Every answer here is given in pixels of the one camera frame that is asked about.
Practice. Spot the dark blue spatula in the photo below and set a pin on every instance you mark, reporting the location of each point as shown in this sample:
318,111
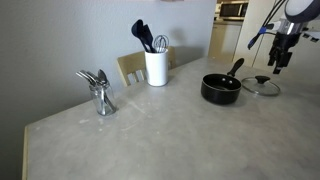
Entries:
143,33

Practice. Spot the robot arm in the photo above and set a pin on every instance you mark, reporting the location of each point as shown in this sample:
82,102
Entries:
297,14

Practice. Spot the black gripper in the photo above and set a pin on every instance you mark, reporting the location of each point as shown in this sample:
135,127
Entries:
279,53

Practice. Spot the white utensil holder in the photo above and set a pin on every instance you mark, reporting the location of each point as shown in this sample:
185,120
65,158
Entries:
157,68

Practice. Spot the glass jar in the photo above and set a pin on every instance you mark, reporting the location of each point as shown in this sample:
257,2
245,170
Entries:
103,99

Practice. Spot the metal spoons in jar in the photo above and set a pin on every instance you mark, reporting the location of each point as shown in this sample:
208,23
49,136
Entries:
94,80

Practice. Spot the microwave oven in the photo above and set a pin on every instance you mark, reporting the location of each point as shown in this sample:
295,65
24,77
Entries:
233,10

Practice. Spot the glass lid with black knob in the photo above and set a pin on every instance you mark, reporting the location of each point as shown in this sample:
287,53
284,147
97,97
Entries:
261,85

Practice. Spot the metal whisk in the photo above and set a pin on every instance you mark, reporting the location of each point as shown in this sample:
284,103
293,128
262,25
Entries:
160,43

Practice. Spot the black saucepan with handle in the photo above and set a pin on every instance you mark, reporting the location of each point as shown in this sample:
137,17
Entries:
222,89

